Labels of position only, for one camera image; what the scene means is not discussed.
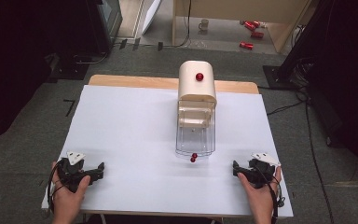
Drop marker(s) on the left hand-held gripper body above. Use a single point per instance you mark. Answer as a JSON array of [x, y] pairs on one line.
[[71, 174]]

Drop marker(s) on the white board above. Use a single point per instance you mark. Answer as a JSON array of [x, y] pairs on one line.
[[150, 15]]

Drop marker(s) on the cream cabinet with red knob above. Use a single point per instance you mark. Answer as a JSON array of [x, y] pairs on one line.
[[195, 84]]

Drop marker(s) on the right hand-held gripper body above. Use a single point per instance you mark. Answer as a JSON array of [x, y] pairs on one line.
[[261, 172]]

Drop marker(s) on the grey mug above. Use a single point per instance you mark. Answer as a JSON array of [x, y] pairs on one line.
[[203, 25]]

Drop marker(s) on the clear drawer with red knob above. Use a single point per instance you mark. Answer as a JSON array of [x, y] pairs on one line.
[[195, 140]]

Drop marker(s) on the dark monitor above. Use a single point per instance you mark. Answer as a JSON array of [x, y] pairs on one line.
[[108, 21]]

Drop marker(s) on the black flat base plate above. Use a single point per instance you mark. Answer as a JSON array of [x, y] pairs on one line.
[[70, 72]]

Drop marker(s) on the black stand base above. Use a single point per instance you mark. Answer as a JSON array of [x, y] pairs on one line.
[[276, 77]]

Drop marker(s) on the person's left hand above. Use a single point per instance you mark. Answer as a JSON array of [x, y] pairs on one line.
[[68, 199]]

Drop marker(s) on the person's right hand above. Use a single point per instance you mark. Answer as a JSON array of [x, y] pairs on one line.
[[259, 199]]

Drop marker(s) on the red can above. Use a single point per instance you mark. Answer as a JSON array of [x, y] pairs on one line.
[[256, 23], [257, 34], [250, 25], [246, 45]]

